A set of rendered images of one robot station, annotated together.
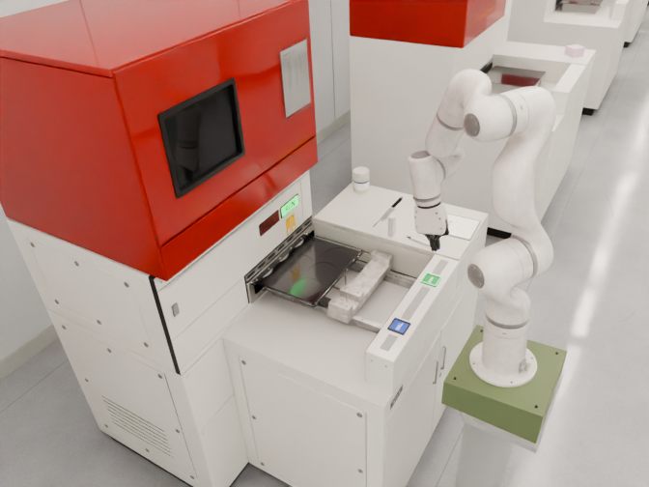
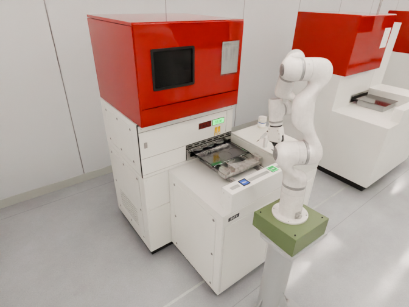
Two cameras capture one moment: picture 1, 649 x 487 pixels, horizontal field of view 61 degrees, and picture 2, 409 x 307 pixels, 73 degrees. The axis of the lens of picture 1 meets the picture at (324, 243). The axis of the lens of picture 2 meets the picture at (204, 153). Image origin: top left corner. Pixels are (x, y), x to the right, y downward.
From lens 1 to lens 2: 0.52 m
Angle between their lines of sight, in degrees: 17
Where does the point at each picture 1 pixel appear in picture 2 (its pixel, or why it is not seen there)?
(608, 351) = (390, 257)
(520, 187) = (304, 108)
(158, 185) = (145, 81)
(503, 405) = (278, 230)
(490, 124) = (289, 69)
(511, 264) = (293, 150)
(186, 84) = (168, 41)
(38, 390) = (104, 186)
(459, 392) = (260, 219)
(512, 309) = (292, 178)
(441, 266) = not seen: hidden behind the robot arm
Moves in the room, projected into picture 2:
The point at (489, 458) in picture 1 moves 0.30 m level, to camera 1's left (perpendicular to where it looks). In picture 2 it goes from (274, 267) to (226, 252)
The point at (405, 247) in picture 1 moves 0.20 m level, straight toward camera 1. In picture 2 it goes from (268, 154) to (258, 166)
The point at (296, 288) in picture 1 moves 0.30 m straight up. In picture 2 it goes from (208, 158) to (209, 120)
